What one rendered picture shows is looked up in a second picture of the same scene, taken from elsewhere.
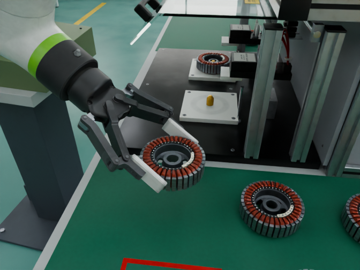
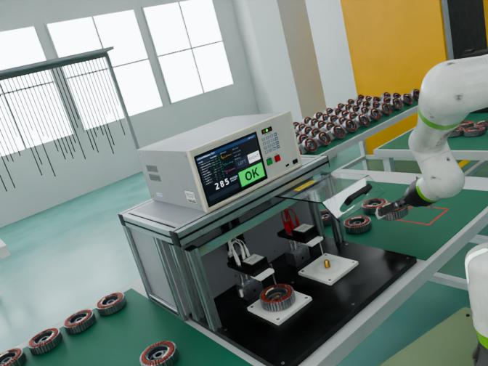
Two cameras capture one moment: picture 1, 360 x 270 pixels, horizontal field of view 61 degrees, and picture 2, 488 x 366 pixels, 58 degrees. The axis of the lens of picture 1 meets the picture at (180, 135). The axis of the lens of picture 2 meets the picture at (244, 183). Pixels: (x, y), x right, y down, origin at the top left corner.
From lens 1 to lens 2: 2.01 m
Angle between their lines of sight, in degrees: 111
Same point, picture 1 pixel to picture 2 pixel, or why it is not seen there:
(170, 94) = (343, 287)
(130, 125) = (394, 267)
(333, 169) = not seen: hidden behind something
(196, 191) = (381, 238)
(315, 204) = not seen: hidden behind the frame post
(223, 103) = (317, 266)
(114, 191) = (424, 244)
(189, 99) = (337, 273)
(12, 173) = not seen: outside the picture
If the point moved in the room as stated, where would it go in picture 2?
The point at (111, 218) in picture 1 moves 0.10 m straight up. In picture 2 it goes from (430, 235) to (426, 210)
